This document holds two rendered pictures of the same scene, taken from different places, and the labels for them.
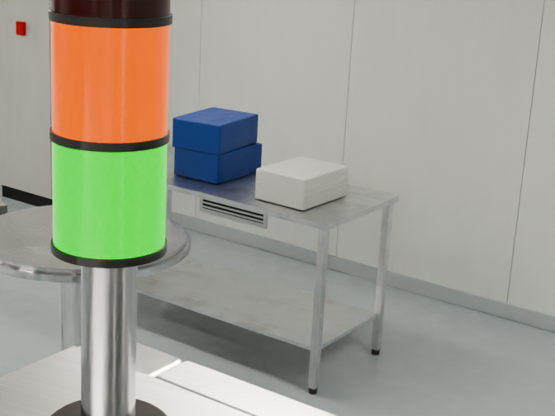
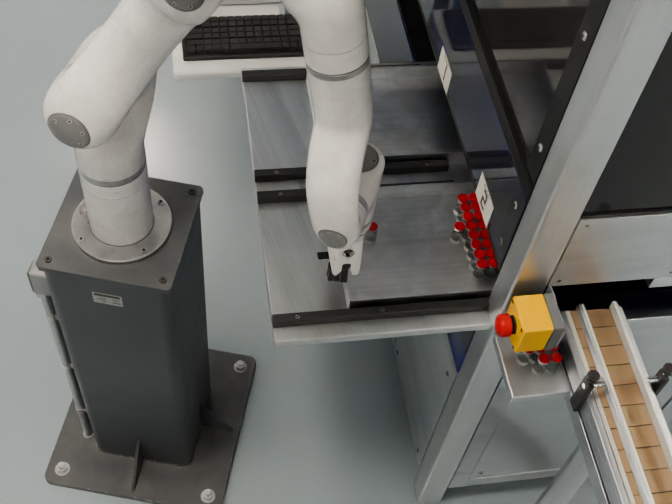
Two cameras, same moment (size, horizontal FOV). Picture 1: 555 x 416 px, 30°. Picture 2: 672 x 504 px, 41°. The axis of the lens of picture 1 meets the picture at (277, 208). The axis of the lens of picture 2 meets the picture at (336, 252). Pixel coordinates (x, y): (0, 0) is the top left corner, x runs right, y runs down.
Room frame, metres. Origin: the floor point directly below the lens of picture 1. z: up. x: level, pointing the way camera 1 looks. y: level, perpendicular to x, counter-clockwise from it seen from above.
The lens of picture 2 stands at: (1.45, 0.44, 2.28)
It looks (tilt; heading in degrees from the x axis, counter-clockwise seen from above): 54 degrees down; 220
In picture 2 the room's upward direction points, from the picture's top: 8 degrees clockwise
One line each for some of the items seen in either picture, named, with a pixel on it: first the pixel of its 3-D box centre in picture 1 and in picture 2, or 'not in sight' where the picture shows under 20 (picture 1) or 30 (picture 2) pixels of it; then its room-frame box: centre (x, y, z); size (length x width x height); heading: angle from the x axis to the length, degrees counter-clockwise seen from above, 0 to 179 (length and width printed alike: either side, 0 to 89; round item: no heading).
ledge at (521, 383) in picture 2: not in sight; (538, 364); (0.55, 0.19, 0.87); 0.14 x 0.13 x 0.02; 146
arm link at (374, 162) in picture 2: not in sight; (352, 185); (0.72, -0.16, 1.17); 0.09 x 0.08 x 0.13; 30
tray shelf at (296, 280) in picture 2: not in sight; (373, 186); (0.49, -0.30, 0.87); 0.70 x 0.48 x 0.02; 56
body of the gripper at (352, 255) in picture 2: not in sight; (343, 236); (0.72, -0.16, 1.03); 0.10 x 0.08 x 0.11; 55
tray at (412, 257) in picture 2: not in sight; (425, 242); (0.53, -0.12, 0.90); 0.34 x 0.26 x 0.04; 146
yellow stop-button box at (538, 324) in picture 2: not in sight; (532, 322); (0.58, 0.16, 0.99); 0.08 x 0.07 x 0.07; 146
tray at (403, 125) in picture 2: not in sight; (393, 114); (0.34, -0.40, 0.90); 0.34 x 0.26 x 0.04; 146
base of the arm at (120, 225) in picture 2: not in sight; (117, 194); (0.94, -0.54, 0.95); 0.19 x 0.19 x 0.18
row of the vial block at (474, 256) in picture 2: not in sight; (470, 236); (0.46, -0.07, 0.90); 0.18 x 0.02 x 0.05; 56
